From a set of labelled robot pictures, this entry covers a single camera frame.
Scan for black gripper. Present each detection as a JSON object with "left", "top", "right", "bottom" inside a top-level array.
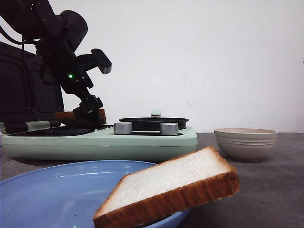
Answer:
[{"left": 35, "top": 39, "right": 104, "bottom": 124}]

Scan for white bread slice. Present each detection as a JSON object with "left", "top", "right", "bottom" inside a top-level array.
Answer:
[
  {"left": 55, "top": 109, "right": 106, "bottom": 127},
  {"left": 93, "top": 146, "right": 240, "bottom": 228}
]

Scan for breakfast maker hinged lid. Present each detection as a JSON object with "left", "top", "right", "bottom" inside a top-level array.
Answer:
[{"left": 0, "top": 43, "right": 64, "bottom": 134}]

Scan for beige ribbed bowl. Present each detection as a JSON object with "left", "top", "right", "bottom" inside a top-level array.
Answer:
[{"left": 214, "top": 128, "right": 278, "bottom": 162}]

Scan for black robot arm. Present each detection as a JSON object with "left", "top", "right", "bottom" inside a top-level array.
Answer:
[{"left": 0, "top": 0, "right": 112, "bottom": 125}]

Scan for mint green breakfast maker base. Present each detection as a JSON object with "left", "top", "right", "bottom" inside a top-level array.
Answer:
[{"left": 1, "top": 125, "right": 198, "bottom": 162}]

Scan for left silver control knob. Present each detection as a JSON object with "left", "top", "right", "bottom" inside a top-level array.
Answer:
[{"left": 114, "top": 122, "right": 133, "bottom": 135}]

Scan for silver control knob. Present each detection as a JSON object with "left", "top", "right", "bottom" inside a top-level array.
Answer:
[
  {"left": 114, "top": 122, "right": 133, "bottom": 135},
  {"left": 160, "top": 123, "right": 179, "bottom": 136}
]

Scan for black frying pan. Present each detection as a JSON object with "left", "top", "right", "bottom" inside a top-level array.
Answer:
[{"left": 119, "top": 109, "right": 189, "bottom": 131}]

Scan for right silver control knob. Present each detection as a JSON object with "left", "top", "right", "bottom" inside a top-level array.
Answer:
[{"left": 160, "top": 123, "right": 179, "bottom": 136}]

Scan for blue plate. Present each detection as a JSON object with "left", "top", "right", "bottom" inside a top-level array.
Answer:
[{"left": 0, "top": 160, "right": 190, "bottom": 228}]

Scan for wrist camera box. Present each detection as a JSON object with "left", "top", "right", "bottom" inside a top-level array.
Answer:
[{"left": 76, "top": 48, "right": 112, "bottom": 75}]

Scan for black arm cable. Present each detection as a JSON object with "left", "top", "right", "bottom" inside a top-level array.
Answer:
[{"left": 0, "top": 23, "right": 40, "bottom": 62}]

